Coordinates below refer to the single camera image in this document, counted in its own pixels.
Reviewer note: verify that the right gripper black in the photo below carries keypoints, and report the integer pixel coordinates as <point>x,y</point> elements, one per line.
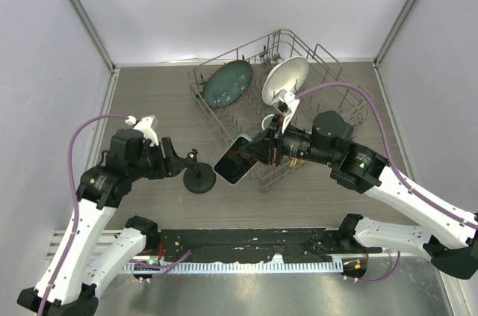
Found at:
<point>267,147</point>

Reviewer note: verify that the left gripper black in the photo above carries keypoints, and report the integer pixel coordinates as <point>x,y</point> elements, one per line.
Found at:
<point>169,165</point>

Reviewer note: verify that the black phone stand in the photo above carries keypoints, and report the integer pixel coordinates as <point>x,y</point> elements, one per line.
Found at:
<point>198,177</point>

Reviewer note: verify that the black smartphone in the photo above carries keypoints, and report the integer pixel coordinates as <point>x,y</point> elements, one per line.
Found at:
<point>234,165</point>

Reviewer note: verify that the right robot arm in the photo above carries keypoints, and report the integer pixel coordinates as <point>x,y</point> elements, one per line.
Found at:
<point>443,233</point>

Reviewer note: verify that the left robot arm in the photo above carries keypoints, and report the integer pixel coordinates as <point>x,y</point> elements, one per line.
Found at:
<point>74,282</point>

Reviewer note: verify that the dark green mug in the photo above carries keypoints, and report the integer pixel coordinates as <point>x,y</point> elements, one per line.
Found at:
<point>268,122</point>

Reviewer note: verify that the teal ceramic plate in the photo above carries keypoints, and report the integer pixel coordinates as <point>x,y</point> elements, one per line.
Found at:
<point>228,84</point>

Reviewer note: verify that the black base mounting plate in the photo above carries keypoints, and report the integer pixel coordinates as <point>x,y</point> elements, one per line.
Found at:
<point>246,246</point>

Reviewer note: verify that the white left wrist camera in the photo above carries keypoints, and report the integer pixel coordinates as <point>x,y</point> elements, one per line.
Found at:
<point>147,125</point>

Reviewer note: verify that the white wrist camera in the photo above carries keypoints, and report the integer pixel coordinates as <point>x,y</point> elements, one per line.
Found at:
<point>147,125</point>
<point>287,103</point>

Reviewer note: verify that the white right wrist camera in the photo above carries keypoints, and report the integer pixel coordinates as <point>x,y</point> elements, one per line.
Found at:
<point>287,103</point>

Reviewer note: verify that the grey wire dish rack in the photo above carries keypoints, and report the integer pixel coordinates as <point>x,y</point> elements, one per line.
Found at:
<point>245,114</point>

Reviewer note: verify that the white slotted cable duct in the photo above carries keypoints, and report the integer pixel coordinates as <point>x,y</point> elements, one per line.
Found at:
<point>274,266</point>

